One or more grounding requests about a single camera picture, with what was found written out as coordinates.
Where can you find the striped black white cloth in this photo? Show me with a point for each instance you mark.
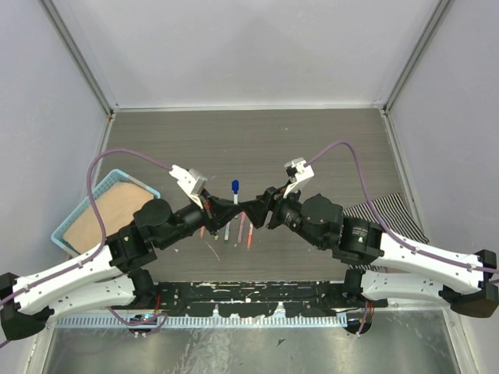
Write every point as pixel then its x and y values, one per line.
pixel 394 212

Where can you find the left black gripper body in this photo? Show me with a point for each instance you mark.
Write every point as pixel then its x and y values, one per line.
pixel 207 215

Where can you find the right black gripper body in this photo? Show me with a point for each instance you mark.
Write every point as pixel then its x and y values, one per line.
pixel 281 206

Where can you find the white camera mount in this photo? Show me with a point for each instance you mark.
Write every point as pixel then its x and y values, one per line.
pixel 190 181
pixel 299 174

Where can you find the blue pen cap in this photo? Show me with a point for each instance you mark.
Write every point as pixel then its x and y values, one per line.
pixel 235 186

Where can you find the white marker green end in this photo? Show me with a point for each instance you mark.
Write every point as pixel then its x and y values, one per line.
pixel 227 232

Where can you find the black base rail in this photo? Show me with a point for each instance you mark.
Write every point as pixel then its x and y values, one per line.
pixel 248 299

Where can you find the pink highlighter pen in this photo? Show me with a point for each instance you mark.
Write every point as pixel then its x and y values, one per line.
pixel 241 228

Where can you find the light blue plastic basket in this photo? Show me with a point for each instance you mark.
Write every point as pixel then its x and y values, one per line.
pixel 103 186

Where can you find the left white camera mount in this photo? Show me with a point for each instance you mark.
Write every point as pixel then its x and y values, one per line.
pixel 190 181

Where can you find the orange white marker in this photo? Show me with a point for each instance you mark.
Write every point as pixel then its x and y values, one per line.
pixel 249 237

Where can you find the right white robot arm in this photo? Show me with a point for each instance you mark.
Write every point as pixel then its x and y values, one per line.
pixel 388 265

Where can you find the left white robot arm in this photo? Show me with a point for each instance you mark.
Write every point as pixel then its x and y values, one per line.
pixel 112 268

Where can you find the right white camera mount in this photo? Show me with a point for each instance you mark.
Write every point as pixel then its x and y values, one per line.
pixel 299 174

